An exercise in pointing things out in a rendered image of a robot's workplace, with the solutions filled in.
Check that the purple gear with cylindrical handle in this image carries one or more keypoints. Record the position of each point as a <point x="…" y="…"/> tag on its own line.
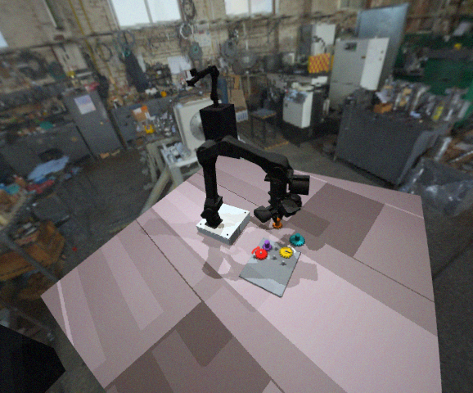
<point x="267" y="246"/>

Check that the teal gear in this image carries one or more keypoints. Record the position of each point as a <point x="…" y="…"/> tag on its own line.
<point x="297" y="240"/>

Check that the red gear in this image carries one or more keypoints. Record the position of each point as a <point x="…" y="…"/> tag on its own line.
<point x="261" y="256"/>

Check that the orange gear with cylindrical handle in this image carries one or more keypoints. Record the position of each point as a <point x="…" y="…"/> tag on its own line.
<point x="278" y="225"/>

